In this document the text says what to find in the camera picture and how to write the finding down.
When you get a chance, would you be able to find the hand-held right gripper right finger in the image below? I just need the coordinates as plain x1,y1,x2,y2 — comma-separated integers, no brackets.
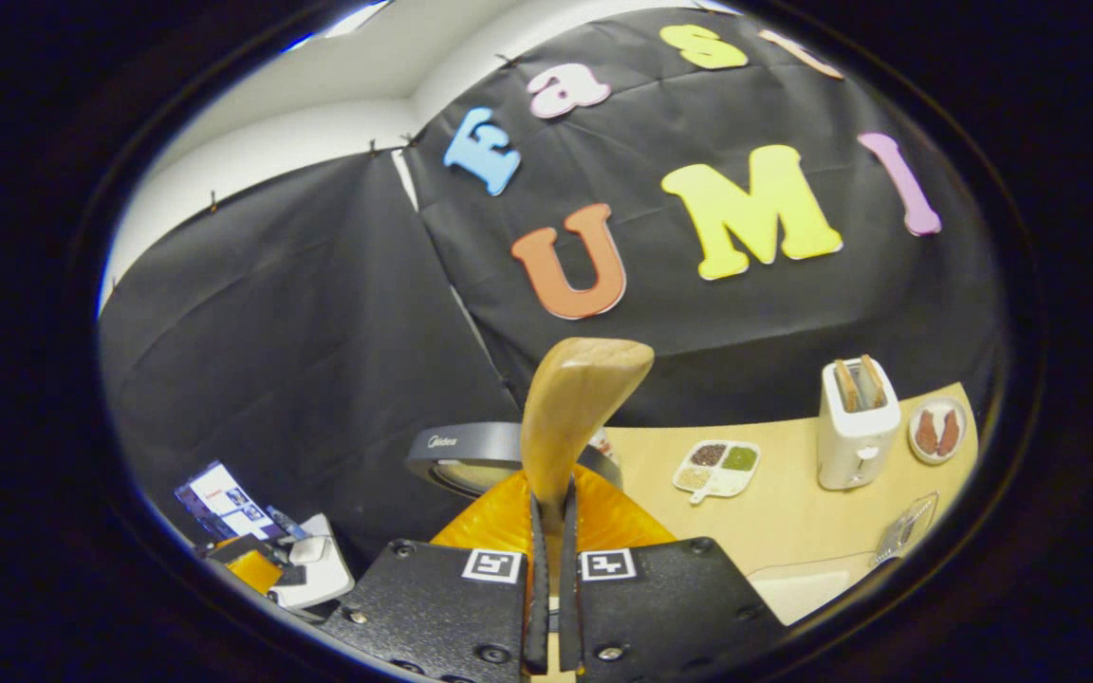
558,463,785,683

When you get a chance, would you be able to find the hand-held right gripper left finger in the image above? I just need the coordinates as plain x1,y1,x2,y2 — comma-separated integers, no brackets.
324,470,552,683

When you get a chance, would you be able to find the dark grey rice cooker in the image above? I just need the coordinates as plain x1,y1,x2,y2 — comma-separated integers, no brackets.
404,422,623,500

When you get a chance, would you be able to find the wooden spoon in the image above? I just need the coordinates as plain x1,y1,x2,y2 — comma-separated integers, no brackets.
520,337,656,683

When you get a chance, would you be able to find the clear tray of rice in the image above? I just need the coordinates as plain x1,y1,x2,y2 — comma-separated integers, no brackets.
746,552,889,627

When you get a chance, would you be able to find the clear chopstick holder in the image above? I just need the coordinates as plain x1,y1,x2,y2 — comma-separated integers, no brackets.
874,491,939,567

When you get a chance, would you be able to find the blue white printed poster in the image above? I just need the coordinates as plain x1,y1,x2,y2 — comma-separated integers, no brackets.
175,461,284,542

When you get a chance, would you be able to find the white divided grain dish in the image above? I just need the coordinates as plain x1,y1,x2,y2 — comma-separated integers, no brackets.
672,439,762,504

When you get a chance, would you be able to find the black backdrop cloth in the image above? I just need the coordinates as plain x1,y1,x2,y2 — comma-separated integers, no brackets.
99,8,1003,570

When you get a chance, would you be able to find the white toaster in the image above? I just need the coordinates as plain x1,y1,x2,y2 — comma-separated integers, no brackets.
817,356,902,491

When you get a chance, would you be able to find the round white plate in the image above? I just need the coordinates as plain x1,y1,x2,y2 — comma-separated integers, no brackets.
908,397,968,465

